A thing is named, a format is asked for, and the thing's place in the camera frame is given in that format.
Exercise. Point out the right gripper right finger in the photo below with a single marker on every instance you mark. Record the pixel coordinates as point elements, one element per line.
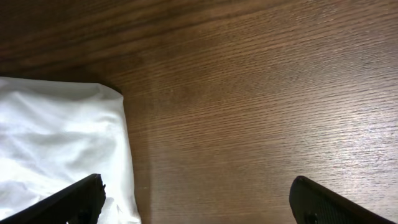
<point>312,203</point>

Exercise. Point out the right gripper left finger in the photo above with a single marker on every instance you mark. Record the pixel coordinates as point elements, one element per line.
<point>79,203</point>

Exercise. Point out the white robot print t-shirt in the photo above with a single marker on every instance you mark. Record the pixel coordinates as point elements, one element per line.
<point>54,134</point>

